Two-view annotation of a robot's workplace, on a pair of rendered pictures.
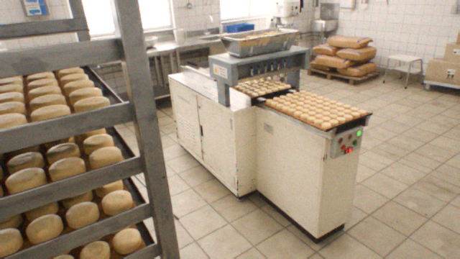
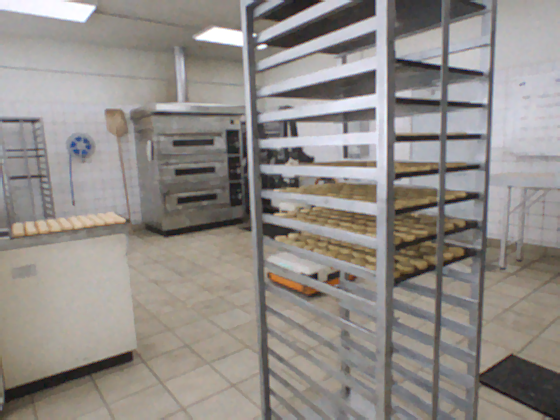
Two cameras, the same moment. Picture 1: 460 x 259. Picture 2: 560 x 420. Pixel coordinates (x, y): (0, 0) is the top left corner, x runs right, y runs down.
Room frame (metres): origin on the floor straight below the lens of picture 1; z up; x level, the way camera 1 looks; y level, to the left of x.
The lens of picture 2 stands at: (0.81, 1.79, 1.31)
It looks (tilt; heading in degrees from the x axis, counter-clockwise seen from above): 9 degrees down; 267
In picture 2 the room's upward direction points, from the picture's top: 2 degrees counter-clockwise
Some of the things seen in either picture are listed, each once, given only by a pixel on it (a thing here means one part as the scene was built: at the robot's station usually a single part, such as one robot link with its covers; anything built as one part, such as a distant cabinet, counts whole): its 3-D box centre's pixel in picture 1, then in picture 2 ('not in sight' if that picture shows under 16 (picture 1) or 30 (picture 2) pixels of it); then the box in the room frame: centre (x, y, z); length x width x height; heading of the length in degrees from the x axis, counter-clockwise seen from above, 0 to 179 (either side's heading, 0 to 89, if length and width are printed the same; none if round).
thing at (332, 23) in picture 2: not in sight; (359, 27); (0.46, 0.52, 1.68); 0.60 x 0.40 x 0.01; 121
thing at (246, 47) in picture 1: (259, 42); not in sight; (2.43, -0.22, 1.25); 0.56 x 0.29 x 0.14; 121
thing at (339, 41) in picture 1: (348, 42); not in sight; (5.78, -2.11, 0.62); 0.72 x 0.42 x 0.17; 41
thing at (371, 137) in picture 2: not in sight; (312, 141); (0.63, 0.61, 1.32); 0.64 x 0.03 x 0.03; 121
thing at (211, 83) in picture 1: (210, 83); not in sight; (2.73, 0.20, 0.88); 1.28 x 0.01 x 0.07; 31
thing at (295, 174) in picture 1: (302, 163); (65, 300); (2.00, -0.48, 0.45); 0.70 x 0.34 x 0.90; 31
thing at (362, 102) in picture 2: not in sight; (311, 110); (0.63, 0.61, 1.41); 0.64 x 0.03 x 0.03; 121
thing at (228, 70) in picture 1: (260, 74); not in sight; (2.43, -0.22, 1.01); 0.72 x 0.33 x 0.34; 121
